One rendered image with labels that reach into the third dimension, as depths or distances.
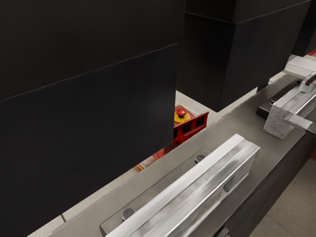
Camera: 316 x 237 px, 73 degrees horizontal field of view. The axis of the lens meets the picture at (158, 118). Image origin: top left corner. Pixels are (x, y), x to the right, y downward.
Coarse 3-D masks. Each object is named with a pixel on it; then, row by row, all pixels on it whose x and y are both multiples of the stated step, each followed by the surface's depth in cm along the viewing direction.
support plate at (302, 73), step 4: (304, 56) 75; (308, 56) 75; (312, 56) 75; (288, 64) 70; (288, 68) 68; (292, 68) 68; (296, 68) 68; (300, 68) 68; (284, 72) 67; (288, 72) 66; (292, 72) 66; (296, 72) 65; (300, 72) 65; (304, 72) 65; (308, 72) 65; (312, 72) 66; (296, 76) 65; (300, 76) 64; (304, 76) 64
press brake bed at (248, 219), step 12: (300, 144) 69; (312, 144) 112; (288, 156) 62; (300, 156) 95; (288, 168) 82; (300, 168) 155; (276, 180) 72; (288, 180) 121; (264, 192) 64; (276, 192) 103; (252, 204) 58; (264, 204) 86; (240, 216) 53; (252, 216) 76; (228, 228) 48; (240, 228) 67; (252, 228) 108
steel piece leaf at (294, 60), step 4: (292, 56) 72; (296, 56) 74; (288, 60) 70; (292, 60) 72; (296, 60) 72; (300, 60) 72; (304, 60) 72; (308, 60) 72; (312, 60) 72; (292, 64) 69; (296, 64) 69; (300, 64) 69; (304, 64) 69; (308, 64) 69; (312, 64) 69; (304, 68) 67; (308, 68) 67; (312, 68) 67
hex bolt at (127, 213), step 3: (126, 210) 39; (129, 210) 39; (132, 210) 39; (123, 213) 39; (126, 213) 39; (129, 213) 39; (132, 213) 39; (123, 216) 39; (126, 216) 38; (129, 216) 38; (123, 219) 38
